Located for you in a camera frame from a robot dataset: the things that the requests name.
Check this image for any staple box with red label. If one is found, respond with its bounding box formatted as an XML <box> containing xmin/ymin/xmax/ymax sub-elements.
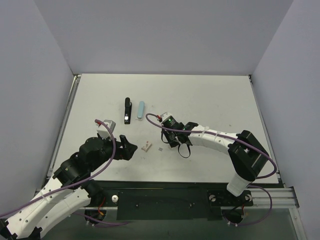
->
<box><xmin>141</xmin><ymin>141</ymin><xmax>153</xmax><ymax>153</ymax></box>

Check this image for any light blue white stapler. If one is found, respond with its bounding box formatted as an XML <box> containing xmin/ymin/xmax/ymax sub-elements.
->
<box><xmin>136</xmin><ymin>101</ymin><xmax>145</xmax><ymax>121</ymax></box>

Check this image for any black stapler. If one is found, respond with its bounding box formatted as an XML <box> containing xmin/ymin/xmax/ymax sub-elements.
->
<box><xmin>124</xmin><ymin>97</ymin><xmax>132</xmax><ymax>125</ymax></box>

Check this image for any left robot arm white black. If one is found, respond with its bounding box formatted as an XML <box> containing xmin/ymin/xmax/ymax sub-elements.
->
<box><xmin>0</xmin><ymin>135</ymin><xmax>138</xmax><ymax>240</ymax></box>

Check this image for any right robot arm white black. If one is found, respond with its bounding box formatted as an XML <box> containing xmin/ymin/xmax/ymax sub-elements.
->
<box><xmin>158</xmin><ymin>112</ymin><xmax>269</xmax><ymax>205</ymax></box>

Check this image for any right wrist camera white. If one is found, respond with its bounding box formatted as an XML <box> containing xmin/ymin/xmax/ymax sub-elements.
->
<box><xmin>159</xmin><ymin>112</ymin><xmax>172</xmax><ymax>123</ymax></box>

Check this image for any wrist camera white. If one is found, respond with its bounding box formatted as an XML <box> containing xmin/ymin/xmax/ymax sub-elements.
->
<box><xmin>95</xmin><ymin>119</ymin><xmax>116</xmax><ymax>139</ymax></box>
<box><xmin>159</xmin><ymin>112</ymin><xmax>172</xmax><ymax>123</ymax></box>

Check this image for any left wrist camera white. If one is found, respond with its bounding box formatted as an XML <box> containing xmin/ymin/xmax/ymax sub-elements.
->
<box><xmin>95</xmin><ymin>119</ymin><xmax>116</xmax><ymax>139</ymax></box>

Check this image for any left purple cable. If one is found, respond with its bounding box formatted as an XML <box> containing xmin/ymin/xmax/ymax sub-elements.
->
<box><xmin>0</xmin><ymin>119</ymin><xmax>131</xmax><ymax>228</ymax></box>

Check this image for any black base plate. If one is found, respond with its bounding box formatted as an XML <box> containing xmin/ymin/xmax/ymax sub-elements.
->
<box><xmin>72</xmin><ymin>180</ymin><xmax>256</xmax><ymax>221</ymax></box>

